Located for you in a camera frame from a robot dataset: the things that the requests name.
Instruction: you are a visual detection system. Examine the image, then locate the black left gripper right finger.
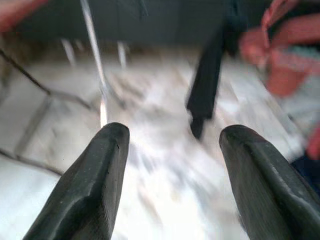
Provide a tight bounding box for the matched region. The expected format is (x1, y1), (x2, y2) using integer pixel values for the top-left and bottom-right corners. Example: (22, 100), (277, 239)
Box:
(218, 124), (320, 240)

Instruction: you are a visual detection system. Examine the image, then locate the red plastic hanger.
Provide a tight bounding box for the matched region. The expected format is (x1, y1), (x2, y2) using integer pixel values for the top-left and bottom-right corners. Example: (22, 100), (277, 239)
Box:
(238, 0), (320, 67)

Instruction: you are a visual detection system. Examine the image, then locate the navy blue shirt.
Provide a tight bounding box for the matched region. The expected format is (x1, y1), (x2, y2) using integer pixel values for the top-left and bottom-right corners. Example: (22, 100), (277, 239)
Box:
(291, 154), (320, 191)

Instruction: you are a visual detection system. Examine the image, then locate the silver metal clothes rack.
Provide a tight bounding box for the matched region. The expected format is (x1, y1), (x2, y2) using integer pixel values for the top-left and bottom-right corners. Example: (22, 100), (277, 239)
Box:
(79, 0), (112, 127)

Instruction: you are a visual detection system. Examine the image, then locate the black shirt green print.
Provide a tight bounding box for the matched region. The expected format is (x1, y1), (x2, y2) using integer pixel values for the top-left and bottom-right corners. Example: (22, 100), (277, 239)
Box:
(186, 0), (251, 140)

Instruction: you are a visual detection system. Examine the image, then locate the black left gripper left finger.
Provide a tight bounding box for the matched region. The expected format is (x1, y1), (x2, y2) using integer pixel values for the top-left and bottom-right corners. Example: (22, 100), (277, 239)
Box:
(23, 122), (131, 240)

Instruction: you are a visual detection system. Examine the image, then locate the black television cabinet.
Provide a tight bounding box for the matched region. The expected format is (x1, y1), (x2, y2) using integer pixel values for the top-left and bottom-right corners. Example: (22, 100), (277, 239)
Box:
(14, 0), (266, 68)

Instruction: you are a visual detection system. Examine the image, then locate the orange bucket teal liner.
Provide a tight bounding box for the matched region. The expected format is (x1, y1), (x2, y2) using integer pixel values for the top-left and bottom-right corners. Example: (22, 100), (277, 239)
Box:
(266, 46), (320, 97)

